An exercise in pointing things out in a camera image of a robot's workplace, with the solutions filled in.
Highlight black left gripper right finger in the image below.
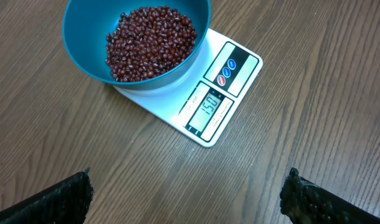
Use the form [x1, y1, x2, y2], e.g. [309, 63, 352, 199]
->
[280, 167, 380, 224]

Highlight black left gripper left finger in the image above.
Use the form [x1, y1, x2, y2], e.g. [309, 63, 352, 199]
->
[0, 168, 93, 224]

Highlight white digital kitchen scale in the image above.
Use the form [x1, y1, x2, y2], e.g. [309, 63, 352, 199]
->
[117, 29, 263, 147]

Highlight red beans in bowl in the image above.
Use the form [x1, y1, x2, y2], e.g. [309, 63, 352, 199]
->
[105, 6, 197, 82]

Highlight teal metal bowl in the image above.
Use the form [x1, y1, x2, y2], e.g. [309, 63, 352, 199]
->
[62, 0, 212, 90]

